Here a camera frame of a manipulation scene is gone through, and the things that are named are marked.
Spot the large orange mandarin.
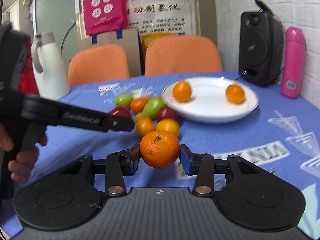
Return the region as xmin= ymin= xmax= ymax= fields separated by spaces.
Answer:
xmin=140 ymin=131 xmax=180 ymax=168

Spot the small orange kumquat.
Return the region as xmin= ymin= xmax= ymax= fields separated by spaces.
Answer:
xmin=136 ymin=118 xmax=155 ymax=138
xmin=156 ymin=118 xmax=180 ymax=137

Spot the green apple fruit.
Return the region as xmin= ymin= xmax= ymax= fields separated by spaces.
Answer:
xmin=143 ymin=96 xmax=165 ymax=119

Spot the small orange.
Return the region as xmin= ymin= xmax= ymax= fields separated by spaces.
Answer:
xmin=172 ymin=80 xmax=193 ymax=102
xmin=226 ymin=84 xmax=245 ymax=104

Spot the orange tangerine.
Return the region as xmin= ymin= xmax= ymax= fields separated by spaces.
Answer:
xmin=130 ymin=98 xmax=148 ymax=114

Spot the person's left hand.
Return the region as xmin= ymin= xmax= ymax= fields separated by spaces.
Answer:
xmin=1 ymin=124 xmax=39 ymax=184

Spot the white thermos jug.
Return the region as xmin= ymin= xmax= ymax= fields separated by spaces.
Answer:
xmin=31 ymin=31 xmax=71 ymax=101

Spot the yellowish green small fruit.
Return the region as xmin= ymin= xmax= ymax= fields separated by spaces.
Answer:
xmin=134 ymin=112 xmax=149 ymax=123

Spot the white round plate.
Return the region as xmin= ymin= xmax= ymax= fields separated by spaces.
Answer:
xmin=161 ymin=76 xmax=259 ymax=124

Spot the left orange chair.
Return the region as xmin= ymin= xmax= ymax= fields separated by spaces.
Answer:
xmin=68 ymin=48 xmax=129 ymax=87

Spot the orange chair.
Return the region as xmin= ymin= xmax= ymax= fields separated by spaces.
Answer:
xmin=145 ymin=35 xmax=222 ymax=76
xmin=68 ymin=48 xmax=129 ymax=87

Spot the right orange chair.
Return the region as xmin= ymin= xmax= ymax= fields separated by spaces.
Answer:
xmin=145 ymin=35 xmax=222 ymax=76

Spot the brown paper bag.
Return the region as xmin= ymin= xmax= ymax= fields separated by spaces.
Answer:
xmin=79 ymin=29 xmax=143 ymax=77

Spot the pink tote bag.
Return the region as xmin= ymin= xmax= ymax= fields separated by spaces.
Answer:
xmin=83 ymin=0 xmax=129 ymax=36

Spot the black speaker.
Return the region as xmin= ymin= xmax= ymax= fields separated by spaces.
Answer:
xmin=239 ymin=0 xmax=285 ymax=86

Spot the yellow snack bag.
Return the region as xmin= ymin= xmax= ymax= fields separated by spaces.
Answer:
xmin=140 ymin=33 xmax=183 ymax=56

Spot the pink thermos bottle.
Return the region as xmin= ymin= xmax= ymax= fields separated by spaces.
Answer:
xmin=280 ymin=27 xmax=306 ymax=99

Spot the white wall poster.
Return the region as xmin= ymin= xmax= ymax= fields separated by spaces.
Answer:
xmin=127 ymin=0 xmax=200 ymax=35

